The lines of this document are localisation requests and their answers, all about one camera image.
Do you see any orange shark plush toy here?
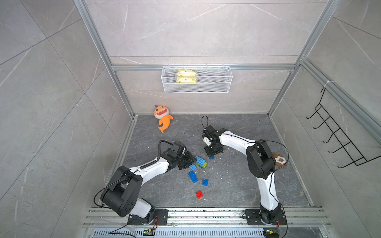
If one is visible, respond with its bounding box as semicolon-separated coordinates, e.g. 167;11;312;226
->
154;106;174;133

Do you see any white wire mesh basket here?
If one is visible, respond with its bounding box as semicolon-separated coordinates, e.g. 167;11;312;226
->
161;66;233;94

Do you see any red 2x2 lego brick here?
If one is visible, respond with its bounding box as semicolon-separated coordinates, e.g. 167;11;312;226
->
195;190;203;199

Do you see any light blue 2x4 lego brick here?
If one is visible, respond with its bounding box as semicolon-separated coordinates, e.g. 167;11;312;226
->
190;164;197;171

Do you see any dark blue 2x4 lego brick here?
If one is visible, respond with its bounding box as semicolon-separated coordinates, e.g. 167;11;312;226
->
188;171;198;183

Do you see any black wire hook rack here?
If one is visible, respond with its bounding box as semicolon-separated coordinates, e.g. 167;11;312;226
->
305;87;381;169

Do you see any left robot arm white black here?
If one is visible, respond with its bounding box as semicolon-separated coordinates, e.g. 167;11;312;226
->
100;140;196;223

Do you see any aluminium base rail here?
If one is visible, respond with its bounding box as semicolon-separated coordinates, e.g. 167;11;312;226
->
81;207;331;228

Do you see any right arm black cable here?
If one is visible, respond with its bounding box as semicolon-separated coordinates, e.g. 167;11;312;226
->
201;115;290;238

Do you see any lime green 2x4 lego brick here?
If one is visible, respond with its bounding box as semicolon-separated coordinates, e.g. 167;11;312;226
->
197;162;207;168

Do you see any light blue long lego brick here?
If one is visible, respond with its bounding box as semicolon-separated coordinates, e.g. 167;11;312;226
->
196;156;206;164

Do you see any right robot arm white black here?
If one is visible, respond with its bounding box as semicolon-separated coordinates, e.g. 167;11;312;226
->
202;126;287;225

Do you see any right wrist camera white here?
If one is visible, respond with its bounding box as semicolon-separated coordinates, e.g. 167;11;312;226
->
202;134;213;147

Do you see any brown white plush toy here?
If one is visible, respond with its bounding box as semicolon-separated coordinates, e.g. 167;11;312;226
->
272;152;288;168

